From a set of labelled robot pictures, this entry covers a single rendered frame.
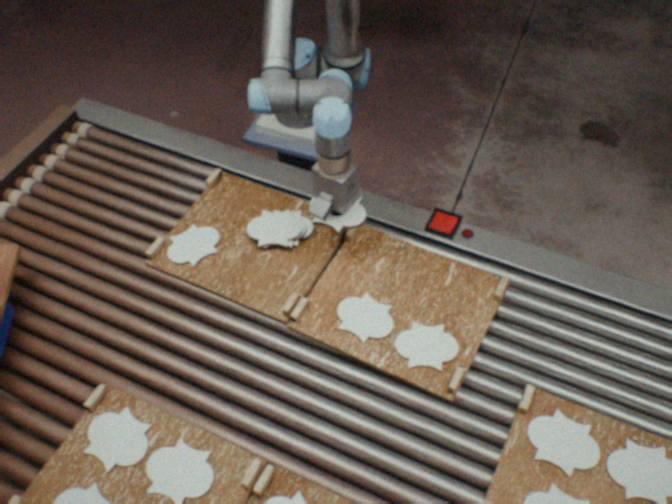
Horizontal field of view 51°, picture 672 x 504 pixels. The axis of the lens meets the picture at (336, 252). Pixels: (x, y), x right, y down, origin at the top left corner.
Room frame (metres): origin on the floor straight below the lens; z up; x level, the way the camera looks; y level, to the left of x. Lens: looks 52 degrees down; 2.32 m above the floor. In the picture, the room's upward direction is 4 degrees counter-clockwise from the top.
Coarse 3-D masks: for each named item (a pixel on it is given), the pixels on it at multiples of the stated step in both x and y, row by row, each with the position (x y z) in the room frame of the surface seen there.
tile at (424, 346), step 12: (408, 336) 0.82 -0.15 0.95; (420, 336) 0.82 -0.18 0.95; (432, 336) 0.82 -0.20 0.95; (444, 336) 0.82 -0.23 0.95; (396, 348) 0.79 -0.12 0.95; (408, 348) 0.79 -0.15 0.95; (420, 348) 0.79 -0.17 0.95; (432, 348) 0.79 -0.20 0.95; (444, 348) 0.79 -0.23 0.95; (456, 348) 0.78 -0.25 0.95; (420, 360) 0.76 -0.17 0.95; (432, 360) 0.76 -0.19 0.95; (444, 360) 0.76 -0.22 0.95
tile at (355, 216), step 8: (312, 200) 1.13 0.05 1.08; (360, 200) 1.12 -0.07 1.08; (352, 208) 1.10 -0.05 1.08; (360, 208) 1.09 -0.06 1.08; (336, 216) 1.07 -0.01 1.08; (344, 216) 1.07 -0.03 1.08; (352, 216) 1.07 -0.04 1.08; (360, 216) 1.07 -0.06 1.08; (328, 224) 1.05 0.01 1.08; (336, 224) 1.05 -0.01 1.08; (344, 224) 1.05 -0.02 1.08; (352, 224) 1.05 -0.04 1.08; (360, 224) 1.05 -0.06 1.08
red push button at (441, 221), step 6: (438, 216) 1.18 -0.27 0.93; (444, 216) 1.18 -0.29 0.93; (450, 216) 1.18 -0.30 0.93; (432, 222) 1.17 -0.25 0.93; (438, 222) 1.16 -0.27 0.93; (444, 222) 1.16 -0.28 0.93; (450, 222) 1.16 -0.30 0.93; (456, 222) 1.16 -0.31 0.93; (438, 228) 1.14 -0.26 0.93; (444, 228) 1.14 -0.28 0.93; (450, 228) 1.14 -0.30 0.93
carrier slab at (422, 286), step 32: (352, 256) 1.07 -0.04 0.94; (384, 256) 1.06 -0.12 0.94; (416, 256) 1.05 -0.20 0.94; (320, 288) 0.98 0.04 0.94; (352, 288) 0.97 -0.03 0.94; (384, 288) 0.96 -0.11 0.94; (416, 288) 0.96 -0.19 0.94; (448, 288) 0.95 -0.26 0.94; (480, 288) 0.95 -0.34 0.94; (320, 320) 0.89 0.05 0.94; (416, 320) 0.87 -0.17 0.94; (448, 320) 0.86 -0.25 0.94; (480, 320) 0.86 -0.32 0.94; (352, 352) 0.80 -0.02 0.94; (384, 352) 0.79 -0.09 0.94; (416, 384) 0.71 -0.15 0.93; (448, 384) 0.70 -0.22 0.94
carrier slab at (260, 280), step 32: (224, 192) 1.32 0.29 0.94; (256, 192) 1.31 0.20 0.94; (192, 224) 1.21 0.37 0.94; (224, 224) 1.20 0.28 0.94; (320, 224) 1.18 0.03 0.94; (160, 256) 1.11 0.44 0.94; (224, 256) 1.10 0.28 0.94; (256, 256) 1.09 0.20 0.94; (288, 256) 1.08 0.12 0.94; (320, 256) 1.07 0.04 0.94; (224, 288) 1.00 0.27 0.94; (256, 288) 0.99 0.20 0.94; (288, 288) 0.98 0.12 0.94; (288, 320) 0.90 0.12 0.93
